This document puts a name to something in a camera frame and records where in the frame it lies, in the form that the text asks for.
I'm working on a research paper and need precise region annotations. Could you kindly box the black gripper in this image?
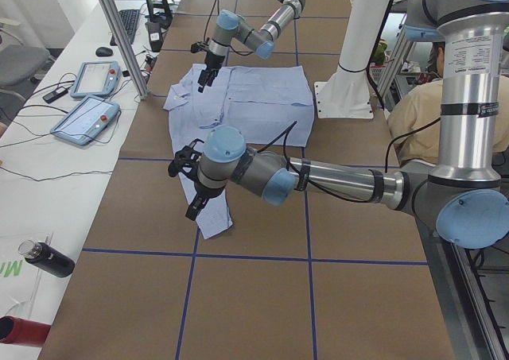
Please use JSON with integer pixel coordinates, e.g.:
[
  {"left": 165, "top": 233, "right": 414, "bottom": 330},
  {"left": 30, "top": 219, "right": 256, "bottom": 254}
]
[
  {"left": 185, "top": 178, "right": 227, "bottom": 221},
  {"left": 198, "top": 52, "right": 226, "bottom": 93}
]

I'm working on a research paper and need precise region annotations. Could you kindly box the light blue striped shirt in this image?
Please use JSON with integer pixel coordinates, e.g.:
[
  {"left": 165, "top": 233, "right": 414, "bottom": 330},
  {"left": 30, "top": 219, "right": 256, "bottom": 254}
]
[{"left": 161, "top": 63, "right": 317, "bottom": 241}]

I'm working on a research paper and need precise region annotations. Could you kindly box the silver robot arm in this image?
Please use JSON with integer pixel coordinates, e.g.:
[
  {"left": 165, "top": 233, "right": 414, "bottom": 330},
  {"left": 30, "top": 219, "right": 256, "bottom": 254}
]
[
  {"left": 191, "top": 0, "right": 305, "bottom": 92},
  {"left": 175, "top": 0, "right": 508, "bottom": 249}
]

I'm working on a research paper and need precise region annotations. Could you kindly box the black keyboard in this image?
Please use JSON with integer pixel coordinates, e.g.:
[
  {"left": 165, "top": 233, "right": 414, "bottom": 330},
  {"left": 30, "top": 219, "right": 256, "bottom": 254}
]
[{"left": 119, "top": 9, "right": 140, "bottom": 44}]

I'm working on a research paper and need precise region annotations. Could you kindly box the black computer mouse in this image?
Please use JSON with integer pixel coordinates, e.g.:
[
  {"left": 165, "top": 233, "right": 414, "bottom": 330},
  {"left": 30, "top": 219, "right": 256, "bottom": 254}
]
[{"left": 95, "top": 47, "right": 113, "bottom": 57}]

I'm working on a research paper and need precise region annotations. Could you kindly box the far blue teach pendant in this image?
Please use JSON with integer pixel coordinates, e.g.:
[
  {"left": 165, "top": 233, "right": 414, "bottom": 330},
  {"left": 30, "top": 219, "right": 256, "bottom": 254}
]
[{"left": 69, "top": 61, "right": 122, "bottom": 99}]

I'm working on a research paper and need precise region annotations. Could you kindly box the blue teach pendant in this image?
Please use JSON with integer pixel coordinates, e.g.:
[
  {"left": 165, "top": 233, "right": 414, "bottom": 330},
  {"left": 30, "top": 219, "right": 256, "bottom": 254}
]
[
  {"left": 50, "top": 95, "right": 120, "bottom": 146},
  {"left": 69, "top": 61, "right": 122, "bottom": 99}
]

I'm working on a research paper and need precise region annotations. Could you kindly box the near blue teach pendant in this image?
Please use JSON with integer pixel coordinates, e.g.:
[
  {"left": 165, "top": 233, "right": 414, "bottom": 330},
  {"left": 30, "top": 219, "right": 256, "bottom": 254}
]
[{"left": 50, "top": 95, "right": 120, "bottom": 146}]

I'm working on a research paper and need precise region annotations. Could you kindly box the black water bottle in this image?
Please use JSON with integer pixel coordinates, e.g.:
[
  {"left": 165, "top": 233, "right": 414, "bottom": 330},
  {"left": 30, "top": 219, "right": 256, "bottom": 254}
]
[{"left": 18, "top": 240, "right": 75, "bottom": 278}]

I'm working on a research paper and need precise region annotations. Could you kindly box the grey office chair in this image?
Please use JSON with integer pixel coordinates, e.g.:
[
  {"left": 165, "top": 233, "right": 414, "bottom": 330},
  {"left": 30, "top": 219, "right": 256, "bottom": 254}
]
[{"left": 1, "top": 17, "right": 56, "bottom": 102}]

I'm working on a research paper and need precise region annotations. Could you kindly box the person in beige shirt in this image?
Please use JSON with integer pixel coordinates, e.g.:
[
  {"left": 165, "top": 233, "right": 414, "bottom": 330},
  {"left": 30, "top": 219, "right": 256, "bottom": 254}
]
[{"left": 387, "top": 42, "right": 508, "bottom": 164}]

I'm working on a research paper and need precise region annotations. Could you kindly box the red bottle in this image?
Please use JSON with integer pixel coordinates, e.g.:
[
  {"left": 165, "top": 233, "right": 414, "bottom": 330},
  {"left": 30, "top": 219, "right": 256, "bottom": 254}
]
[{"left": 1, "top": 315, "right": 51, "bottom": 347}]

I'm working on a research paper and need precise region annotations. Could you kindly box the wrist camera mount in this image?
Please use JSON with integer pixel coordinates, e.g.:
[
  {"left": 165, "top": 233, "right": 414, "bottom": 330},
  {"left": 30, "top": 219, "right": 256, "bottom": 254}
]
[
  {"left": 190, "top": 38, "right": 210, "bottom": 53},
  {"left": 168, "top": 138, "right": 204, "bottom": 181}
]

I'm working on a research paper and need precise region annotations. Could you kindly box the aluminium frame post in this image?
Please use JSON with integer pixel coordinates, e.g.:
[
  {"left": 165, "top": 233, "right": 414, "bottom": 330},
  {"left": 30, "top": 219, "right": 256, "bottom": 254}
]
[{"left": 99, "top": 0, "right": 149, "bottom": 100}]

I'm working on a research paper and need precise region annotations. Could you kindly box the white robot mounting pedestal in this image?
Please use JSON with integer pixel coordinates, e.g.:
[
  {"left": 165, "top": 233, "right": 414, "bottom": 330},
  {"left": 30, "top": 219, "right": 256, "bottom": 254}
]
[{"left": 315, "top": 0, "right": 393, "bottom": 119}]

